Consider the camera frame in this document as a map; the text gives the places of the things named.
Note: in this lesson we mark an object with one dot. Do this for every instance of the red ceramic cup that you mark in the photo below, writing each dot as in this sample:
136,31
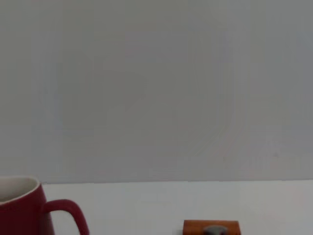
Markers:
22,210

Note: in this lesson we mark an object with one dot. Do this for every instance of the dark orange wooden block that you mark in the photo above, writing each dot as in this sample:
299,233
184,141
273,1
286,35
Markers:
193,227

